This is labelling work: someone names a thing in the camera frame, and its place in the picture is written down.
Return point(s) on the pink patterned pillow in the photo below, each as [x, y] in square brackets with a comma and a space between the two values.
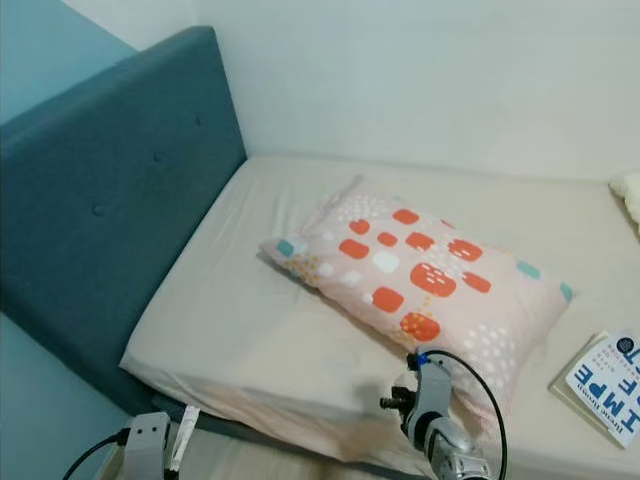
[420, 285]

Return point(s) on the white book blue lettering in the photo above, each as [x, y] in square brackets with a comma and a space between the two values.
[605, 385]

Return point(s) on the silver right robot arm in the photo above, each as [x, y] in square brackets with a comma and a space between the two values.
[455, 452]

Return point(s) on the beige sheeted bed mattress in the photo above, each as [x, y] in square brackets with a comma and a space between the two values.
[240, 300]

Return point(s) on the white mattress tag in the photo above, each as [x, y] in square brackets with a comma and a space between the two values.
[184, 436]

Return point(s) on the cream cartoon print quilt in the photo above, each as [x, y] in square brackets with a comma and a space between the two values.
[628, 200]

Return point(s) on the teal upholstered headboard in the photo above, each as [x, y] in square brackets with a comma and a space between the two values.
[110, 190]

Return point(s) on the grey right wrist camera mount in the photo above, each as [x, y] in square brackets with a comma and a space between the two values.
[432, 395]

